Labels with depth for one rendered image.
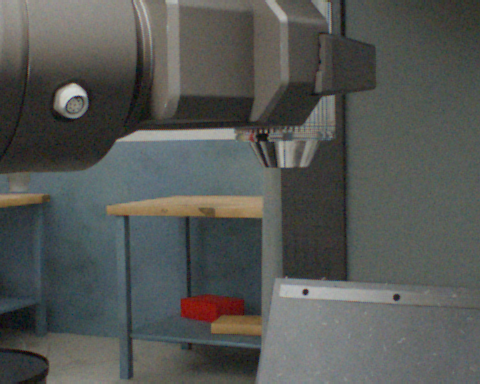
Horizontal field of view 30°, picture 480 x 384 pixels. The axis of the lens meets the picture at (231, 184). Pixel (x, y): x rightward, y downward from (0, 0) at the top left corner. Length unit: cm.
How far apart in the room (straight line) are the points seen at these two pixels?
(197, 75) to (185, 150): 485
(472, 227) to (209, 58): 47
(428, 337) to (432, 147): 16
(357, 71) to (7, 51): 17
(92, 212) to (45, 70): 524
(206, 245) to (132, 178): 62
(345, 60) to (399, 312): 41
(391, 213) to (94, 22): 52
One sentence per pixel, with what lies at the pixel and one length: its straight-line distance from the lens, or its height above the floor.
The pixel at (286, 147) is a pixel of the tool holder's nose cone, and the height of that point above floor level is 120.
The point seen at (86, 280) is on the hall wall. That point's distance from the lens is 562.
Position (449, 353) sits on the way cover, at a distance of 76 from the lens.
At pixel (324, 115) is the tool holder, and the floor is 122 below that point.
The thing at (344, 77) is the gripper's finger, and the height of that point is 123.
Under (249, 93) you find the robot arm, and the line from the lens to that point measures 34.
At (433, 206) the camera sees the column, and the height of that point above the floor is 114.
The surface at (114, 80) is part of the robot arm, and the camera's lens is 31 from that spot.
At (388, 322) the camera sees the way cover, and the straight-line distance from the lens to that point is 78.
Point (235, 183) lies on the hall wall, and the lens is 505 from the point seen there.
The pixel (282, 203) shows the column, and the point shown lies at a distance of 81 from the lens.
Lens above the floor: 121
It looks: 3 degrees down
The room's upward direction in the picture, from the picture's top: 1 degrees counter-clockwise
